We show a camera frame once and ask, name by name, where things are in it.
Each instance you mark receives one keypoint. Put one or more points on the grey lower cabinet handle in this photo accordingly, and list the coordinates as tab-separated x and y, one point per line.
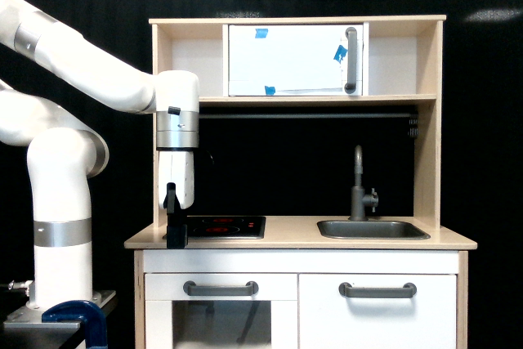
408	290

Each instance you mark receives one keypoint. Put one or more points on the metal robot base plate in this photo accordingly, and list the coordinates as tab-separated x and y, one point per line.
30	317

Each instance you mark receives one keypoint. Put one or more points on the black toy stove top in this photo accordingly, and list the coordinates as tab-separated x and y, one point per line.
226	227

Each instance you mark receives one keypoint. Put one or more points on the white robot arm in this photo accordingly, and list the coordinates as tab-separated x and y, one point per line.
63	153

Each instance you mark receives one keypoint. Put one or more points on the grey hanging rail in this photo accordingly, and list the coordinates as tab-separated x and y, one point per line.
313	116

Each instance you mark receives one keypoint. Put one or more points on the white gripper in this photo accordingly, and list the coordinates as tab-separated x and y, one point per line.
176	192

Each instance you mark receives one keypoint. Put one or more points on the grey toy faucet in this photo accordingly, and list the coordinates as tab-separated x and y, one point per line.
360	200

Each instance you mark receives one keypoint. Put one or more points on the grey toy sink basin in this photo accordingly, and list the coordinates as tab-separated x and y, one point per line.
370	230

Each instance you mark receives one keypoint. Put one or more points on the grey oven door handle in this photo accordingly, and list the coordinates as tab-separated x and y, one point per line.
192	289

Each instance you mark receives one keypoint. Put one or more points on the blue tape top piece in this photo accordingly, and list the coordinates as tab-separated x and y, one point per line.
261	33

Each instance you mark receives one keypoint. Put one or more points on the blue tape right piece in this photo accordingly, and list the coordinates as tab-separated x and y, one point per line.
340	54

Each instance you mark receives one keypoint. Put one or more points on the metal cable connector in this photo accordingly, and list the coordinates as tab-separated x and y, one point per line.
20	287

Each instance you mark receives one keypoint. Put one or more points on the blue metal clamp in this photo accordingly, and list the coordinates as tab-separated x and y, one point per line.
86	313

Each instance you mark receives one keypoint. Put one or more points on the wooden toy kitchen frame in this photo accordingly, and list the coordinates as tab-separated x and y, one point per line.
293	261

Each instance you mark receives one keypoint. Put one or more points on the white oven door with window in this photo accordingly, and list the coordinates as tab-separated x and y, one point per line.
267	319

